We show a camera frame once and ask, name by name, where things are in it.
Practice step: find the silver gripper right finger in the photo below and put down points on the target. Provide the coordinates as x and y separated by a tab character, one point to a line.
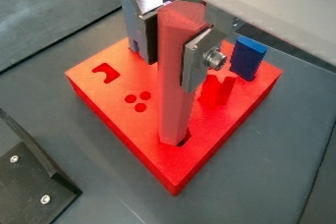
202	55

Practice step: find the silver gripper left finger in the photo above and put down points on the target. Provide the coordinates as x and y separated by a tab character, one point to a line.
142	27

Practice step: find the red hexagon peg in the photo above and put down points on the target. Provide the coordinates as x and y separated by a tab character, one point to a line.
180	21

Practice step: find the red peg board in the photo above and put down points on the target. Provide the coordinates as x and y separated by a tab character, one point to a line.
118	85

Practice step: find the dark blue peg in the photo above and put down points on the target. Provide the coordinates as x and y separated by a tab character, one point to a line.
247	57

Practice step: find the red notched peg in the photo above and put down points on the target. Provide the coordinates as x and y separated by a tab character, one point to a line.
215	91

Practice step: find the black metal bracket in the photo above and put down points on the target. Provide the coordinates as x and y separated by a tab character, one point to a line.
36	191

